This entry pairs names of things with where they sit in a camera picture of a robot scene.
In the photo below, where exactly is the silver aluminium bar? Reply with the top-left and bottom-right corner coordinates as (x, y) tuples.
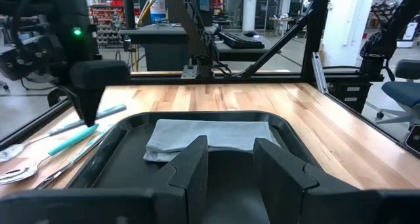
(310, 51), (329, 94)

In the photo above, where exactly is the backlit computer keyboard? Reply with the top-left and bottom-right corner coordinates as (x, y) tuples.
(217, 30), (265, 50)

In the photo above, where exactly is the blue office chair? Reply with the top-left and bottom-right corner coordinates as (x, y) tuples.
(375, 58), (420, 133)

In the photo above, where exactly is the black device with white edge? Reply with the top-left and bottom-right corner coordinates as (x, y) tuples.
(404, 123), (420, 153)

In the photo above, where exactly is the black articulated stand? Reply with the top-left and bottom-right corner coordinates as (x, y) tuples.
(359, 0), (420, 83)

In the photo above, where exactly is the white floor sign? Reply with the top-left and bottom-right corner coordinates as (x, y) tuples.
(396, 22), (419, 49)

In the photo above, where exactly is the black plastic tray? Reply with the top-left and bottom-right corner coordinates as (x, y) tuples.
(65, 110), (318, 224)

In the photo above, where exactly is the dark grey desk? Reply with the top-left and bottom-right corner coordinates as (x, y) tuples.
(119, 24), (219, 72)

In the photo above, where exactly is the rack with red items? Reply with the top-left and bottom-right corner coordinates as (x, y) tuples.
(89, 5), (127, 47)

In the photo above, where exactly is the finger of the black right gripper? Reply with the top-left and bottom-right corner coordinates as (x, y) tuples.
(73, 85), (106, 128)

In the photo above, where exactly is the knife with patterned teal handle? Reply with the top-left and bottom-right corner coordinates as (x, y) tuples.
(35, 125), (115, 190)

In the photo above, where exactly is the spoon with solid teal handle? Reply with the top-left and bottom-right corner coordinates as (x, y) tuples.
(0, 124), (99, 186)

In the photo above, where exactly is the white blue labelled container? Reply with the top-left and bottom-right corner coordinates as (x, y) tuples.
(149, 0), (167, 24)

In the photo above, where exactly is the yellow cable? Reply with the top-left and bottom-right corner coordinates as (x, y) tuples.
(133, 0), (152, 72)

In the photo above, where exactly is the teal-handled spoon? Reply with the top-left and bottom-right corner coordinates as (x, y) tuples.
(0, 104), (127, 163)

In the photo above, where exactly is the black aluminium table frame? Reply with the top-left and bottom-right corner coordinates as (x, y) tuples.
(0, 0), (420, 159)

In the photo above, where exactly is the black drawer cabinet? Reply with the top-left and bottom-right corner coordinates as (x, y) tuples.
(327, 81), (373, 113)

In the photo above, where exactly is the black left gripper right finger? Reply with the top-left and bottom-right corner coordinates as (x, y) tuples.
(253, 137), (375, 224)

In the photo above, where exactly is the dark desk under keyboard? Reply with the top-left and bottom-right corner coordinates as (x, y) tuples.
(215, 39), (282, 63)

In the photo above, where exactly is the white building pillar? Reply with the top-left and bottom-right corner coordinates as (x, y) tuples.
(320, 0), (377, 68)

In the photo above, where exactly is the black round pole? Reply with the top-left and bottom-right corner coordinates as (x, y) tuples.
(122, 0), (137, 30)

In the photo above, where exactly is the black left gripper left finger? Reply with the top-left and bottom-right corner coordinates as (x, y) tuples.
(136, 134), (210, 224)

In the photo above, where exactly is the grey napkin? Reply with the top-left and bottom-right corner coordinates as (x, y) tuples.
(143, 118), (282, 163)

